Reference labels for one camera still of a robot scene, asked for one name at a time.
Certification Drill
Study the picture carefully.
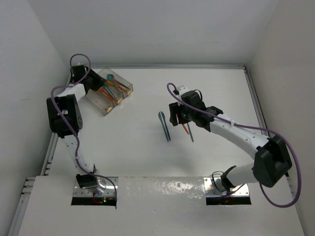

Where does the clear outer container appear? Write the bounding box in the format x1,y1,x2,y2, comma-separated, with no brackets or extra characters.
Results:
85,90,116,116

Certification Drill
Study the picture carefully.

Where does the teal plastic fork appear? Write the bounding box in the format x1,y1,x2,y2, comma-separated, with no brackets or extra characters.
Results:
103,85,117,101

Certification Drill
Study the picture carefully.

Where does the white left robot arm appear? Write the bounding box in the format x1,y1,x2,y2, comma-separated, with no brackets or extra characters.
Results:
46,65,103,191

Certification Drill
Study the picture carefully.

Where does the dark blue plastic spoon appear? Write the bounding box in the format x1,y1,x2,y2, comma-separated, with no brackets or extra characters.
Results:
116,81,129,89

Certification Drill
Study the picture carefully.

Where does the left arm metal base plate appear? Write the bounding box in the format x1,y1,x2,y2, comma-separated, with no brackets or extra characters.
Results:
73,177,115,198

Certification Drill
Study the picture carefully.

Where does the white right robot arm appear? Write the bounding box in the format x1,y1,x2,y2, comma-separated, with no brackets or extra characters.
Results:
169,86,292,192

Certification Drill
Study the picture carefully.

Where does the clear middle container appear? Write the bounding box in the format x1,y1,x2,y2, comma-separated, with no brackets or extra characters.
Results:
86,80,128,110

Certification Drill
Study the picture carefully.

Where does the clear spoon container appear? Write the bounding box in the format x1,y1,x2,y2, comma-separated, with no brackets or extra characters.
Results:
98,68,133,103

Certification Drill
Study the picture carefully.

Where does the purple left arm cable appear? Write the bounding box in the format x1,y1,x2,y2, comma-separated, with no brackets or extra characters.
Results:
50,54,119,205

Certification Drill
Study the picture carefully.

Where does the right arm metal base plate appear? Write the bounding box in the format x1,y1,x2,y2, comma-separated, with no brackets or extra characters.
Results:
203,176,250,198

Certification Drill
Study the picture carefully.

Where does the teal plastic knife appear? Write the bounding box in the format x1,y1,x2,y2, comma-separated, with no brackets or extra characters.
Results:
158,111,170,142
187,123,194,142

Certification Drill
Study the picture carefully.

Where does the teal plastic spoon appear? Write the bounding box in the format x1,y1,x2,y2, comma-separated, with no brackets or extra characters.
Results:
106,74,117,85

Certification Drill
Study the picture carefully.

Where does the orange plastic spoon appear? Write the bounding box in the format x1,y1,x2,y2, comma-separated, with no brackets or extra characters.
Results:
114,81,128,90

